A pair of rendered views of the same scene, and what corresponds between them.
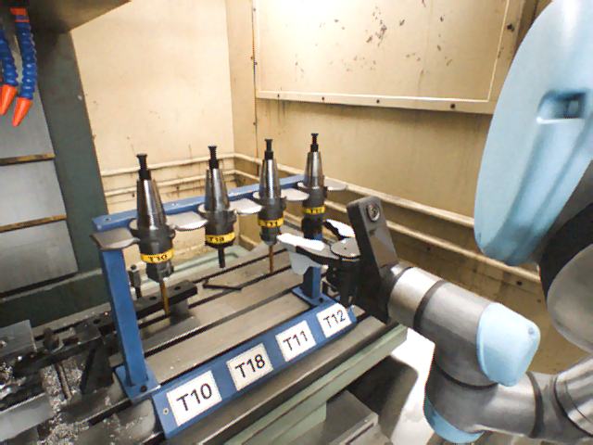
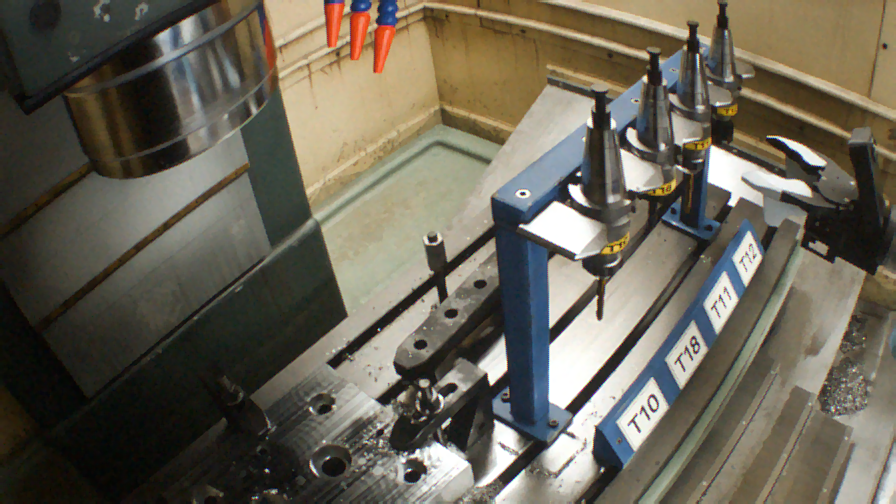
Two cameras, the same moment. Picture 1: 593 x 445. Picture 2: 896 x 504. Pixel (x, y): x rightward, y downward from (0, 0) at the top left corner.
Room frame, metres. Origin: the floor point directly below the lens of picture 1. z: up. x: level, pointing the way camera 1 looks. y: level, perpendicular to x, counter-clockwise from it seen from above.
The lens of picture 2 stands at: (0.04, 0.37, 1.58)
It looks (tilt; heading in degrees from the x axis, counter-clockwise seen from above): 41 degrees down; 358
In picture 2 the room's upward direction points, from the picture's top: 9 degrees counter-clockwise
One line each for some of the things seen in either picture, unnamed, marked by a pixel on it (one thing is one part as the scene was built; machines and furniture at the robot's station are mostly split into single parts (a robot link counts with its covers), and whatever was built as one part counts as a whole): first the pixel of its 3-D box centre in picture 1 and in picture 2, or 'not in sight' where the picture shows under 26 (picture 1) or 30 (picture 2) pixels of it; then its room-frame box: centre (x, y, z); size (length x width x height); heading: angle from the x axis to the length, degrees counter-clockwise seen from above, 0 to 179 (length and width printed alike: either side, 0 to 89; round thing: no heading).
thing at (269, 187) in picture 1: (269, 176); (693, 74); (0.64, 0.04, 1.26); 0.04 x 0.04 x 0.07
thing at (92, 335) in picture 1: (63, 362); (439, 419); (0.48, 0.39, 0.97); 0.13 x 0.03 x 0.15; 129
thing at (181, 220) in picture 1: (187, 222); (631, 171); (0.54, 0.16, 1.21); 0.07 x 0.05 x 0.01; 39
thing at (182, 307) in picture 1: (142, 315); (468, 316); (0.67, 0.33, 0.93); 0.26 x 0.05 x 0.06; 134
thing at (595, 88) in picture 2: (144, 166); (600, 105); (0.50, 0.21, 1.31); 0.02 x 0.02 x 0.03
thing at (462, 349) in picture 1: (474, 332); not in sight; (0.33, -0.21, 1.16); 0.11 x 0.08 x 0.09; 39
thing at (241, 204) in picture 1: (245, 207); (675, 126); (0.61, 0.08, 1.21); 0.07 x 0.05 x 0.01; 39
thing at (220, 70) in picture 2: not in sight; (159, 45); (0.44, 0.52, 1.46); 0.16 x 0.16 x 0.12
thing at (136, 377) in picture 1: (124, 315); (527, 336); (0.51, 0.28, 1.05); 0.10 x 0.05 x 0.30; 39
